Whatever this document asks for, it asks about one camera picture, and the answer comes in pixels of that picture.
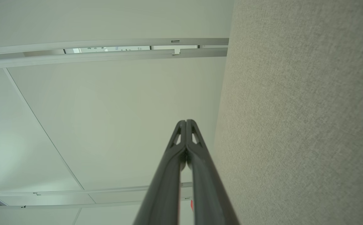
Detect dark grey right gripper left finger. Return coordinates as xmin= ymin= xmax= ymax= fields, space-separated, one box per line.
xmin=134 ymin=120 xmax=187 ymax=225

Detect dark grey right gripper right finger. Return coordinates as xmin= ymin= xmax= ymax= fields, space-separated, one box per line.
xmin=186 ymin=119 xmax=240 ymax=225

